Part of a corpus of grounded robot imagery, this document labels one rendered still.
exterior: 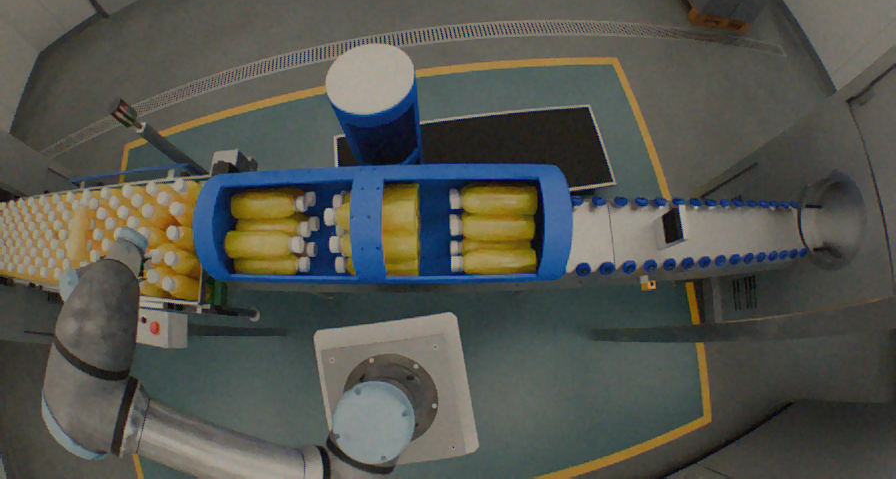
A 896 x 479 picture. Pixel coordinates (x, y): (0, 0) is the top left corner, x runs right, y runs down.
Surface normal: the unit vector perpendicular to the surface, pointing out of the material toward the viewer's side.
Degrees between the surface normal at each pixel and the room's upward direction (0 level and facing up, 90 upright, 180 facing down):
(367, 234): 23
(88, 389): 52
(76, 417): 37
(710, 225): 0
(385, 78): 0
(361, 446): 9
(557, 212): 8
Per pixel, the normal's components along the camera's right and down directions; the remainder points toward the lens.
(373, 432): 0.07, -0.39
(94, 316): 0.69, -0.54
